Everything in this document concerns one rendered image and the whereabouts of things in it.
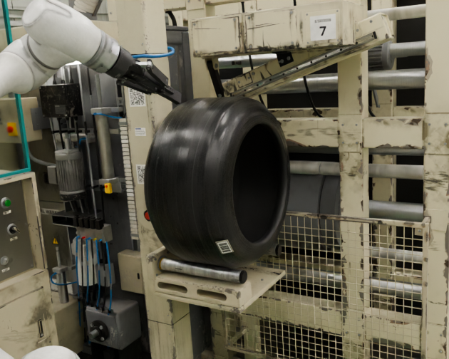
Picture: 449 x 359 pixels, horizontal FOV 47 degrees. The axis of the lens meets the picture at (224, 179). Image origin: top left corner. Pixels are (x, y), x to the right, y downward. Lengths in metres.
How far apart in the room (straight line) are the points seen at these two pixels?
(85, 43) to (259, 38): 0.87
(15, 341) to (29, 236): 0.37
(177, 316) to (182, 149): 0.78
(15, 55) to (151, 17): 0.77
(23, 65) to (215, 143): 0.62
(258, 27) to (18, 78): 0.97
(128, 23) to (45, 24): 0.78
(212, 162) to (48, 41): 0.62
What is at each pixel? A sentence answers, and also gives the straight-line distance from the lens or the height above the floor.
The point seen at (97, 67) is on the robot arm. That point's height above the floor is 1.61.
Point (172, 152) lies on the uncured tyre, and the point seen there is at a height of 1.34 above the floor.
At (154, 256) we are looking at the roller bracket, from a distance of 1.91.
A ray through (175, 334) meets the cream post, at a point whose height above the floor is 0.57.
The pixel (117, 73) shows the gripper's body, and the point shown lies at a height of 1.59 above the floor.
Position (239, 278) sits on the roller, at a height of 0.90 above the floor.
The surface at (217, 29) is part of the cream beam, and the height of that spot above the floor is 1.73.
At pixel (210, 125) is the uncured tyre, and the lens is 1.63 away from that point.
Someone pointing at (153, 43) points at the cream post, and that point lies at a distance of 1.93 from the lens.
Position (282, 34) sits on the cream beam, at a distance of 1.91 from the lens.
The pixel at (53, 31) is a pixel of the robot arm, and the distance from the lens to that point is 1.20.
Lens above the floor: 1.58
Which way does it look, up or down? 12 degrees down
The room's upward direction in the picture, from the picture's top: 4 degrees counter-clockwise
